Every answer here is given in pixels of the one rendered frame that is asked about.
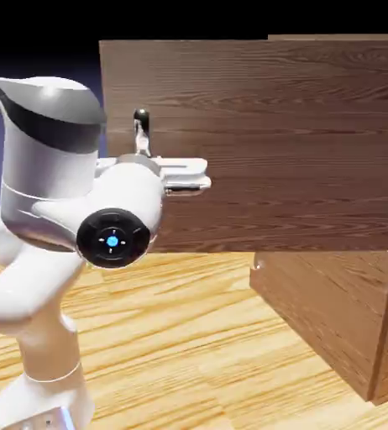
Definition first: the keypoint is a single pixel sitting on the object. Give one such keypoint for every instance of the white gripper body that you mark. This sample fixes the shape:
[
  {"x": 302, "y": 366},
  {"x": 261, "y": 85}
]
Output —
[{"x": 187, "y": 172}]

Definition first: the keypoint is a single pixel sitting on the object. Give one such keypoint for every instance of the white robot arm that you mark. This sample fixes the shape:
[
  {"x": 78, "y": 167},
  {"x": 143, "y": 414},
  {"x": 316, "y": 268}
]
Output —
[{"x": 49, "y": 168}]

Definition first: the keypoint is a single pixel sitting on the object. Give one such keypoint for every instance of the large brown wooden door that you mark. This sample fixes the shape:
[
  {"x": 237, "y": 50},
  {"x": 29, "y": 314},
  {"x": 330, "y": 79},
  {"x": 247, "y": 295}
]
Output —
[{"x": 281, "y": 134}]

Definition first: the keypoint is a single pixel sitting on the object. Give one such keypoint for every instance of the small brown wooden door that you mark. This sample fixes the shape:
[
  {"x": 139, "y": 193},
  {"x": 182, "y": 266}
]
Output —
[{"x": 315, "y": 302}]

